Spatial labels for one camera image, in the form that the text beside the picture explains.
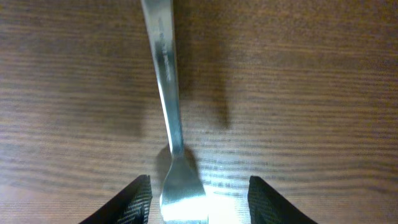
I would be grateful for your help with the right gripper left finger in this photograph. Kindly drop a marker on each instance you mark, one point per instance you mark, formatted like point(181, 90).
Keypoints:
point(129, 206)

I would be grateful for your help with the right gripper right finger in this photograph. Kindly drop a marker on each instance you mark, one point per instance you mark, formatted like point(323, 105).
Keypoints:
point(267, 206)

